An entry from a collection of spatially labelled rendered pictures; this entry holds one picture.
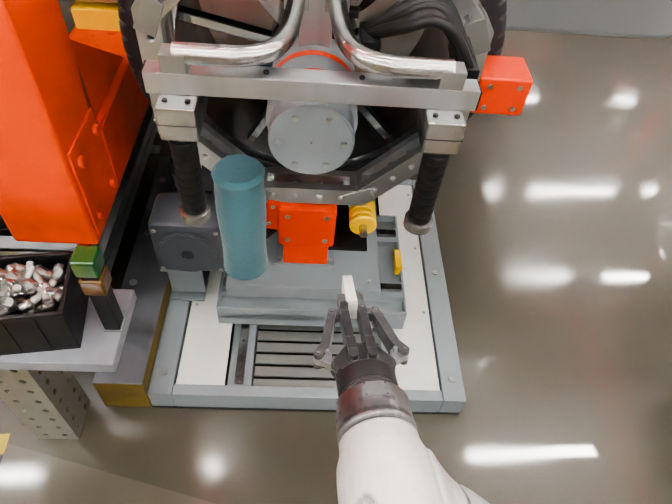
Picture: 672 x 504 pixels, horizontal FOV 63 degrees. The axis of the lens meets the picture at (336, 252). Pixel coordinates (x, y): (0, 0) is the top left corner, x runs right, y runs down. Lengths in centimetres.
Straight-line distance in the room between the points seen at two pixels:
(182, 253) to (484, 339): 89
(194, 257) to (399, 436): 90
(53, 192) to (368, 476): 76
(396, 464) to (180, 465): 95
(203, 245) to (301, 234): 28
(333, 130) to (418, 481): 48
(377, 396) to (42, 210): 74
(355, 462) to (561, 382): 118
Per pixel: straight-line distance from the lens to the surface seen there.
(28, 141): 102
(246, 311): 146
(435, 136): 73
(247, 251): 103
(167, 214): 135
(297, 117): 79
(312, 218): 112
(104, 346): 111
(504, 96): 99
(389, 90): 72
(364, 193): 108
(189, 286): 157
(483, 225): 198
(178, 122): 73
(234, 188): 92
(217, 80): 72
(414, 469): 57
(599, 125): 267
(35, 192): 110
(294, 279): 143
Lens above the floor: 136
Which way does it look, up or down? 50 degrees down
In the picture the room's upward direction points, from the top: 6 degrees clockwise
